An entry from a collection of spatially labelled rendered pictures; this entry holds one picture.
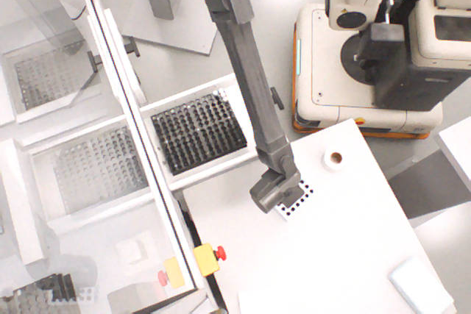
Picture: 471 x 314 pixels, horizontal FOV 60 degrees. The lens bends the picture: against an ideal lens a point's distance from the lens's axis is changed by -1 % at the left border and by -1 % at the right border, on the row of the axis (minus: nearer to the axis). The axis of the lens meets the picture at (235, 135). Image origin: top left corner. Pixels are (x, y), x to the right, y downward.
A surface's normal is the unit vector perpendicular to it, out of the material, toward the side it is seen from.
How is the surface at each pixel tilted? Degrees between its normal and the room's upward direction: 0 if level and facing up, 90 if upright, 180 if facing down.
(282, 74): 0
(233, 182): 0
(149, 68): 0
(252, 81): 45
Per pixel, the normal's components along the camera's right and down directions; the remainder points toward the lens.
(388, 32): 0.00, -0.32
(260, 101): 0.45, 0.29
